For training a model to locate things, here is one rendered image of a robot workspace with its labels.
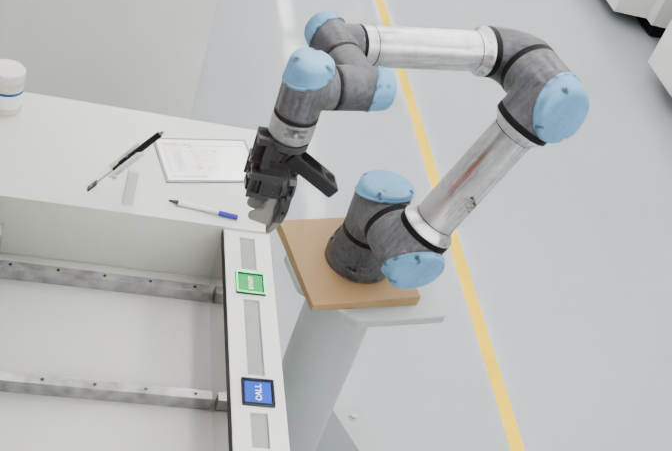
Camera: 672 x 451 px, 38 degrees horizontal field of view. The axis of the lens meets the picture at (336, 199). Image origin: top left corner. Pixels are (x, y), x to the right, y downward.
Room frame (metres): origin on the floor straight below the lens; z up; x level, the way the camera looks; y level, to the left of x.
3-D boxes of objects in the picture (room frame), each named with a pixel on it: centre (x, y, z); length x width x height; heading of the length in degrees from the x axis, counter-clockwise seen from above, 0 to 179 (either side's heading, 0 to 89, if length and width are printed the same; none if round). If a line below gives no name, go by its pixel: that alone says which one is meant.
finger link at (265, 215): (1.35, 0.11, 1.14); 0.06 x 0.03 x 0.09; 109
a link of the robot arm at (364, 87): (1.44, 0.04, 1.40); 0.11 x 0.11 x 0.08; 34
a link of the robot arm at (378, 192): (1.68, -0.09, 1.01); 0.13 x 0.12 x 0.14; 34
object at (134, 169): (1.46, 0.40, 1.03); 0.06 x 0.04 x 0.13; 109
